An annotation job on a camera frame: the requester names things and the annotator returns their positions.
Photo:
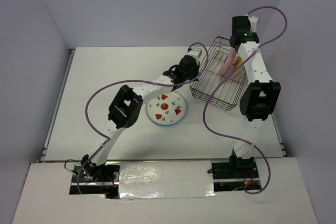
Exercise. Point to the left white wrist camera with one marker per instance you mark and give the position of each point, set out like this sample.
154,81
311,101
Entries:
195,52

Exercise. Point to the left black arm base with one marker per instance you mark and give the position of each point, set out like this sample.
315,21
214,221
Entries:
101,180

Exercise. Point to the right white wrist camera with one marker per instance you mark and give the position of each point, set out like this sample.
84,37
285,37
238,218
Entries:
253,23

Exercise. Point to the pink plate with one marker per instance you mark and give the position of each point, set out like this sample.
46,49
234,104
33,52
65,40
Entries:
227,62

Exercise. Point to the aluminium table rail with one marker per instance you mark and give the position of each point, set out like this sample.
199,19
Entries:
53,119

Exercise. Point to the white blue-rimmed fruit plate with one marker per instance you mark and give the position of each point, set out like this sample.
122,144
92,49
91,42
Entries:
166,109

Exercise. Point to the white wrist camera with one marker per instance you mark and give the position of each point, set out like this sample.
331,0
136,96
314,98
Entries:
253,23
195,52

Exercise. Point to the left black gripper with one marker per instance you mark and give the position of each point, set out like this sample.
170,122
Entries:
196,68

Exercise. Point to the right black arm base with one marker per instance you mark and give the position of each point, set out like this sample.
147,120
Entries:
236,174

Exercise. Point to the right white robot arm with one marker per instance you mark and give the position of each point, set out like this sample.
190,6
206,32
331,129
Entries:
261,94

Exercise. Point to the dark wire dish rack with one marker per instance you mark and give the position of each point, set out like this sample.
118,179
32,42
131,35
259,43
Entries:
228,96

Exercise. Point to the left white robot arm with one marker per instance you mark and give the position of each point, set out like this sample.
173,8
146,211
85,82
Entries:
126,106

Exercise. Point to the silver tape-covered panel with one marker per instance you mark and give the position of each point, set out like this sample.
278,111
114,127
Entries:
165,180

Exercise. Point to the yellow plate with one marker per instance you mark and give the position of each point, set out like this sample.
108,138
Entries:
237,65

